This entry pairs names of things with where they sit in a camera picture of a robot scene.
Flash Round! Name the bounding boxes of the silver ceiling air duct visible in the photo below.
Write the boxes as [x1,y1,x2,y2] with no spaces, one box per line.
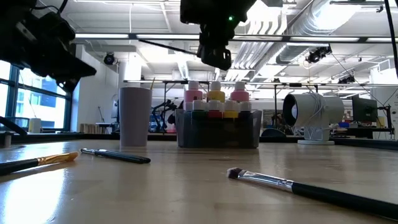
[275,0,368,65]

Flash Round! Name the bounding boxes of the black ceiling-mounted device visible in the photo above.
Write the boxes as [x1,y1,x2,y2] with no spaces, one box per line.
[305,45,333,65]
[338,74,356,85]

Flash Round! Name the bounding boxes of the black computer monitor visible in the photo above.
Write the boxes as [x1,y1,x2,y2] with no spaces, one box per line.
[351,95,379,124]

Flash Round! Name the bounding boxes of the white fan cord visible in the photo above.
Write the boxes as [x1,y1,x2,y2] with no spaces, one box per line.
[306,90,340,139]

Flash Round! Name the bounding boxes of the orange-handled paintbrush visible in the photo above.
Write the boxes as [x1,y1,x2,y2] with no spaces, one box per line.
[0,151,80,177]

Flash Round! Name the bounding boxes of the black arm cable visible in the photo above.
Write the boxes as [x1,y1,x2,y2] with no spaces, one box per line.
[384,0,398,78]
[30,0,69,13]

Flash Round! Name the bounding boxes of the overhead frame bar with lights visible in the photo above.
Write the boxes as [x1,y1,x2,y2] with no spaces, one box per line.
[74,32,398,44]

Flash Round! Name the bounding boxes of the large pink paint bottle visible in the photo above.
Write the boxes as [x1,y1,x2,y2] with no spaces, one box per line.
[183,80,203,103]
[229,80,249,103]

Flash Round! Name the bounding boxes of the white canister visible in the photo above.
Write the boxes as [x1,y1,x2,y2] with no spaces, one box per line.
[29,118,42,134]

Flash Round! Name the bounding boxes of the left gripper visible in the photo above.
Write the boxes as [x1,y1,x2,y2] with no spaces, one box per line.
[0,0,97,93]

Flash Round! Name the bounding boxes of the wooden slat crate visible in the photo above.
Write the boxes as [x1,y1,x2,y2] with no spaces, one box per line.
[79,123,106,134]

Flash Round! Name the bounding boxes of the small black overhead camera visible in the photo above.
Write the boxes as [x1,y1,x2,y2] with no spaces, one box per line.
[103,52,116,66]

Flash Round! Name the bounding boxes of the wide silver-ferrule paintbrush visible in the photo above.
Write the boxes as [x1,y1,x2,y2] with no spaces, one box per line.
[228,167,398,222]

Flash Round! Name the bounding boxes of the large yellow paint bottle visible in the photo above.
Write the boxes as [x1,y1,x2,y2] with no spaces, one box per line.
[207,80,226,103]

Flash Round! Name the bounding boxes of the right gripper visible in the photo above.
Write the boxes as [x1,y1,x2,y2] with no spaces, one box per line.
[197,24,236,71]

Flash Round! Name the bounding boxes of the dark-framed window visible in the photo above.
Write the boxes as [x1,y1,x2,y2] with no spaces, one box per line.
[0,60,75,133]

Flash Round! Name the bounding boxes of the black chair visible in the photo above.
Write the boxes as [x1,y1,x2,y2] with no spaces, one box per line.
[261,128,287,138]

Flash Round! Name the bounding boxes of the grey-tipped black-handle paintbrush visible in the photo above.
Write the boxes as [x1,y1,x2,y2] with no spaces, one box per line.
[81,149,150,165]

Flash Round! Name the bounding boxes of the white cup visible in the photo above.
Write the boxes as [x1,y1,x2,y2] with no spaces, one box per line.
[119,86,153,147]

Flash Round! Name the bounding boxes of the small black-tip paintbrush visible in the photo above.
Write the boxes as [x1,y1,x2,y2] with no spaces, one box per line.
[80,147,152,162]

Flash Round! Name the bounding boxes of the white cylindrical desk fan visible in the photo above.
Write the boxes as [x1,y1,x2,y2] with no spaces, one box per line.
[282,92,345,146]

